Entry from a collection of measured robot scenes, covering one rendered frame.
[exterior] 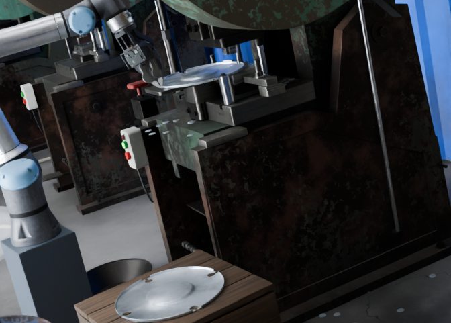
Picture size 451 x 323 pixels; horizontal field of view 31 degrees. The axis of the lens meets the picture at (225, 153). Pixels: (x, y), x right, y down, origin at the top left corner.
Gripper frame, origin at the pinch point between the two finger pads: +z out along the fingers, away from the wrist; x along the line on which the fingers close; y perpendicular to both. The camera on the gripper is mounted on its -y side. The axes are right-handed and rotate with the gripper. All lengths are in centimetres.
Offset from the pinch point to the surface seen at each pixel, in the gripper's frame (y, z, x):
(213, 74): -6.5, 6.2, 14.5
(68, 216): -106, 39, -130
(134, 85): -22.9, -2.8, -19.6
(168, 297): 61, 46, -1
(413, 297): 1, 97, 38
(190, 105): -6.5, 11.2, 2.2
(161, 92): 6.9, 2.4, 2.0
